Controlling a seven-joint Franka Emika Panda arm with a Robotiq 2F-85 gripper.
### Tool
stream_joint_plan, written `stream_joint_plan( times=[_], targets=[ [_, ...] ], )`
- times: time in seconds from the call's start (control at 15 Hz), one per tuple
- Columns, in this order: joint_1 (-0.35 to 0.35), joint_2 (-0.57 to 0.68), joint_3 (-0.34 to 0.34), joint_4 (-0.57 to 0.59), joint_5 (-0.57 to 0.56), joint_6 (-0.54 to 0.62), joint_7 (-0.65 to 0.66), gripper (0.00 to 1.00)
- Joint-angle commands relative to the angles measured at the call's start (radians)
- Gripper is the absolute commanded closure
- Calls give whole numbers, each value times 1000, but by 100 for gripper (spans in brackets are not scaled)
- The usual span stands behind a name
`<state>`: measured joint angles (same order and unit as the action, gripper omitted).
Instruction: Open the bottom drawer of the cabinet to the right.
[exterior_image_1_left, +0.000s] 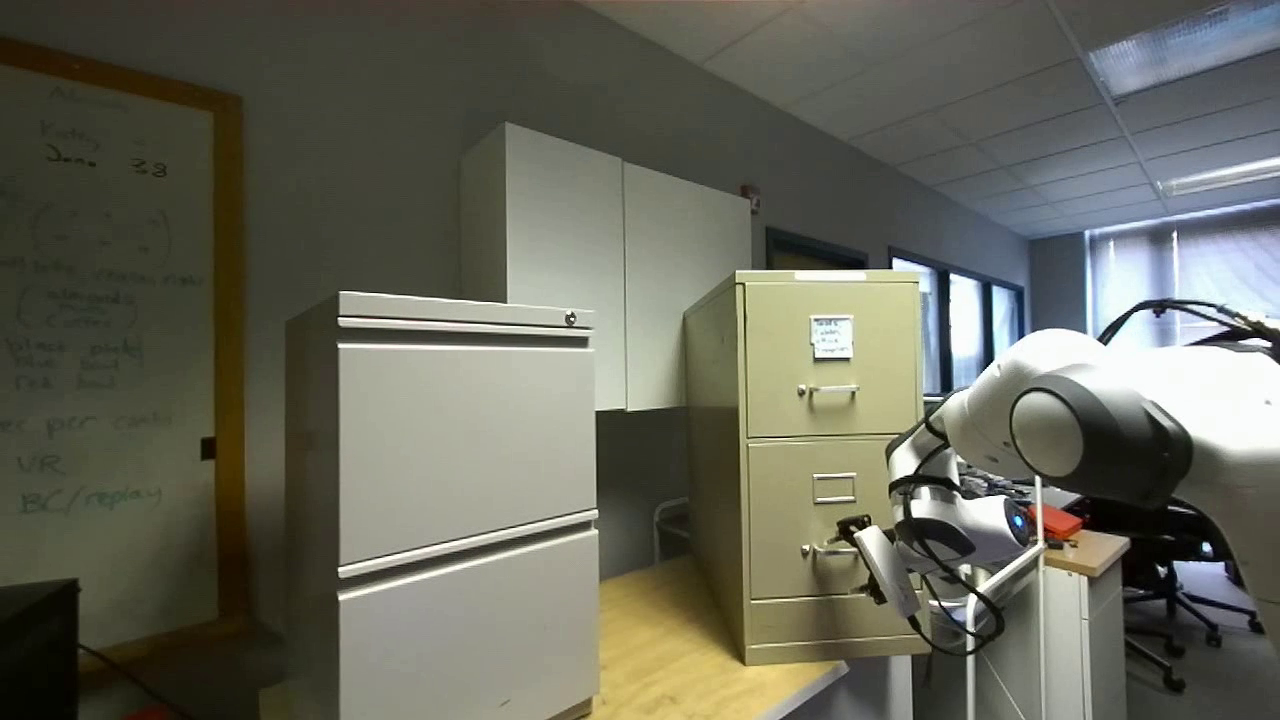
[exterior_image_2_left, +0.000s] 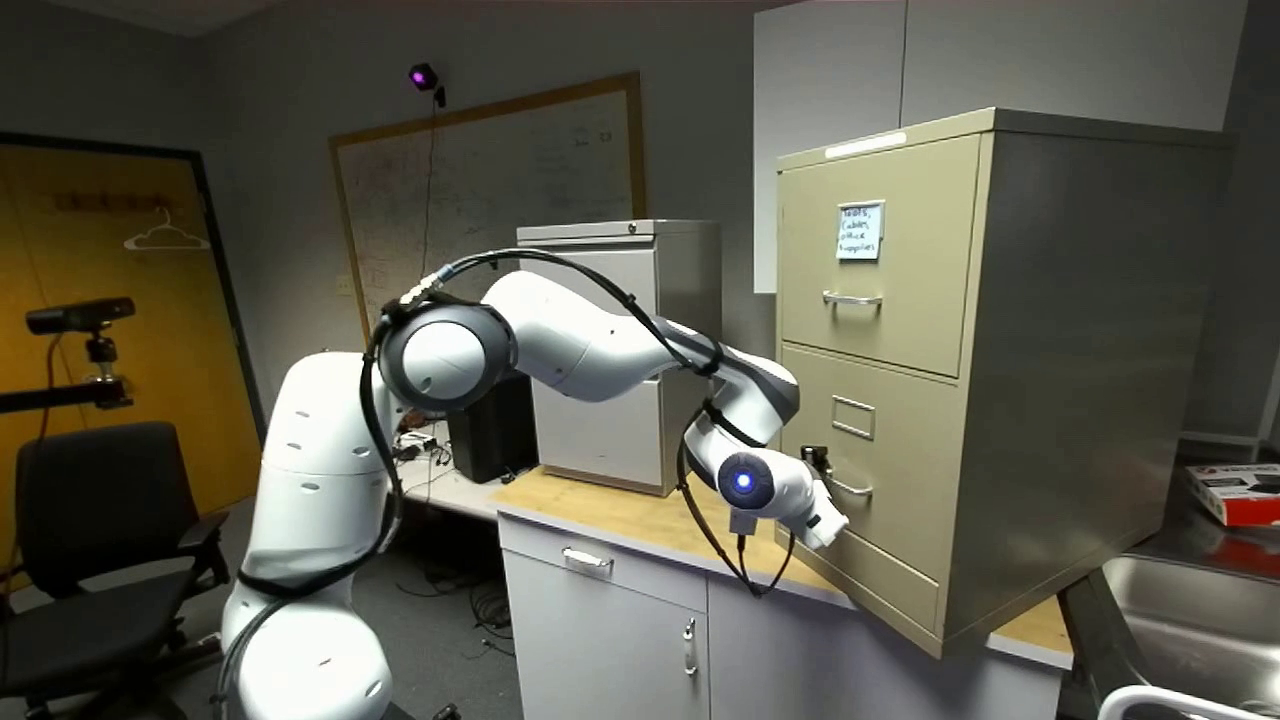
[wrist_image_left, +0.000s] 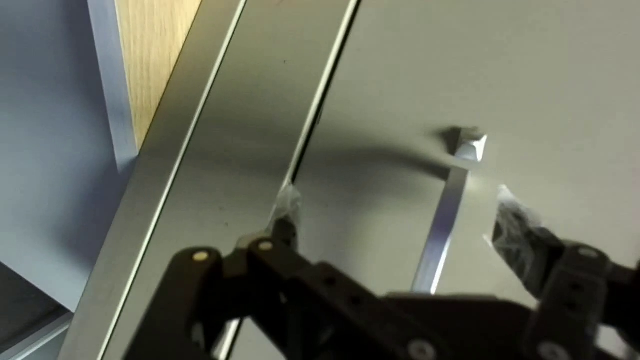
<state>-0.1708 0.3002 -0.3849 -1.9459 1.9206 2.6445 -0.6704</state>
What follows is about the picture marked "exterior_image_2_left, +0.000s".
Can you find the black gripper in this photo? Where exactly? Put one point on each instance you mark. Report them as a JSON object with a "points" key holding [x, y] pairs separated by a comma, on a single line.
{"points": [[815, 463]]}

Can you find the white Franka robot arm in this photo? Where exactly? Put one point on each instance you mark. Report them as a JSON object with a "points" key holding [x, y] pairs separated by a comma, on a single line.
{"points": [[572, 345]]}

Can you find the beige cabinet drawer with label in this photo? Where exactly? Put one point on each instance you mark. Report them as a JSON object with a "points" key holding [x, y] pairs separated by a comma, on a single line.
{"points": [[920, 295]]}

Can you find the grey metal file cabinet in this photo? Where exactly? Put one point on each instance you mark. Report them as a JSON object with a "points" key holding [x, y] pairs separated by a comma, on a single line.
{"points": [[615, 443]]}

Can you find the white counter base cabinet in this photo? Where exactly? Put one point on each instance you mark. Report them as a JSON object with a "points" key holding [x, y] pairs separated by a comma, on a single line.
{"points": [[824, 666]]}

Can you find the white counter drawer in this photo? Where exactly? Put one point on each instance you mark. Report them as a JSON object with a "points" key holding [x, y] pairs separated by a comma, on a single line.
{"points": [[600, 560]]}

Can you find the beige metal file cabinet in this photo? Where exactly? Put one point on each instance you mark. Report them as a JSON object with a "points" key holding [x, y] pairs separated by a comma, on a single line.
{"points": [[1095, 372]]}

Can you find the white label sticker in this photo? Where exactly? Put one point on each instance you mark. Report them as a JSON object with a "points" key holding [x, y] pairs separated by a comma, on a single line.
{"points": [[862, 230]]}

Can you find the white counter door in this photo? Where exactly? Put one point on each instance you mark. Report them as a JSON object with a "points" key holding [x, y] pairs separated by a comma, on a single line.
{"points": [[600, 660]]}

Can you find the black box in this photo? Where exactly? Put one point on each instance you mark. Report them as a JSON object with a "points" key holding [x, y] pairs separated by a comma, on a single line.
{"points": [[492, 425]]}

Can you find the cluttered desk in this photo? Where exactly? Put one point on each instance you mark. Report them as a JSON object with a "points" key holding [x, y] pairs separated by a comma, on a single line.
{"points": [[425, 464]]}

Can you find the steel sink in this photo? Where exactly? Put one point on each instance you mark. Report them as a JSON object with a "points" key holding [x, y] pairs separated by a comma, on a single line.
{"points": [[1201, 612]]}

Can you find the wood-framed whiteboard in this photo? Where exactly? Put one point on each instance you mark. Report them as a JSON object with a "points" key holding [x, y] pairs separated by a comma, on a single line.
{"points": [[506, 172]]}

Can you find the red and white box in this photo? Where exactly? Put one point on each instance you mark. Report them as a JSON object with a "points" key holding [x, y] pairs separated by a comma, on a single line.
{"points": [[1242, 497]]}

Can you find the black padded office chair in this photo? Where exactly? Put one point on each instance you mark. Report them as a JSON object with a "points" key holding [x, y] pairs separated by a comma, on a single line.
{"points": [[103, 522]]}

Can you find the orange door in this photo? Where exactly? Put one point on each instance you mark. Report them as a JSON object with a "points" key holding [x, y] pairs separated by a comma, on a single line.
{"points": [[80, 226]]}

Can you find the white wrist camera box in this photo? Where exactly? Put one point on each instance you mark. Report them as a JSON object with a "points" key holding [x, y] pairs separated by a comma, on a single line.
{"points": [[824, 522]]}

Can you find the white wall cabinet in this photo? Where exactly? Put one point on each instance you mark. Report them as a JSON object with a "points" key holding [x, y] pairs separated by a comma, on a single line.
{"points": [[824, 66]]}

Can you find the camera with purple light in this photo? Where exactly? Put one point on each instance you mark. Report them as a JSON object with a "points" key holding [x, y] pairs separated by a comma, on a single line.
{"points": [[425, 81]]}

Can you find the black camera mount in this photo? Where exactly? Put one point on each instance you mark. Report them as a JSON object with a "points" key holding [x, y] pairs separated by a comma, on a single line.
{"points": [[96, 387]]}

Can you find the black stereo camera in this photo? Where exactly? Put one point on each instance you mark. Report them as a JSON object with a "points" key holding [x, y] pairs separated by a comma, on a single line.
{"points": [[80, 315]]}

